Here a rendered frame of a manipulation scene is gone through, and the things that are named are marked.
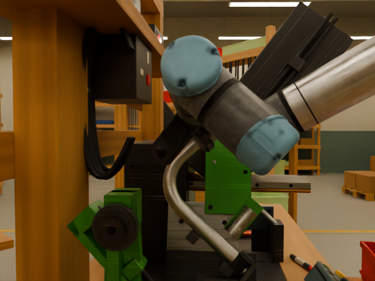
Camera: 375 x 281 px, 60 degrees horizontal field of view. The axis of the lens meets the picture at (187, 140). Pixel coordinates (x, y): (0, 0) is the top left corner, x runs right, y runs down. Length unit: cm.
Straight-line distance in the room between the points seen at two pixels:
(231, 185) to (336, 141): 983
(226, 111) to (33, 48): 42
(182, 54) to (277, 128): 14
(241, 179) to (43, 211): 45
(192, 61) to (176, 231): 54
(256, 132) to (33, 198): 45
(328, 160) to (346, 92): 1005
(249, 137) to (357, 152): 1053
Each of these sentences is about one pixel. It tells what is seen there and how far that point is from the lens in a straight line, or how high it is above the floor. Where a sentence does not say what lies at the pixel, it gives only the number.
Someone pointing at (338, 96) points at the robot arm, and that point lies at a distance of 51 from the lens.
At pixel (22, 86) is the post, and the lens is 69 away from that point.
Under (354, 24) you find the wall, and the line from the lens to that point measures 1124.
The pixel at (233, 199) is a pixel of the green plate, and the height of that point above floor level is 111.
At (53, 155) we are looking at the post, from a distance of 65.
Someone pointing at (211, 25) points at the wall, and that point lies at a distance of 1016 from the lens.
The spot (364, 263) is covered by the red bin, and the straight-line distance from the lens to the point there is 122.
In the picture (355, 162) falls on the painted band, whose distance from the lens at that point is 1090.
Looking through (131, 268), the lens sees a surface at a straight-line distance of 60.
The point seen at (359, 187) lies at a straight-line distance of 693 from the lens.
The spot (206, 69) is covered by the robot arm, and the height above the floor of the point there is 135.
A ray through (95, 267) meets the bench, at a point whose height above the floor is 88.
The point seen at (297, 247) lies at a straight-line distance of 115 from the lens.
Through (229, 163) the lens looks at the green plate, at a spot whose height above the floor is 119.
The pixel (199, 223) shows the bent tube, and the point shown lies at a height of 108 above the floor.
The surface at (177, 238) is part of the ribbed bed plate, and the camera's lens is 85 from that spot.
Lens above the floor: 128
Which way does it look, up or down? 2 degrees down
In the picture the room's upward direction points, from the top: straight up
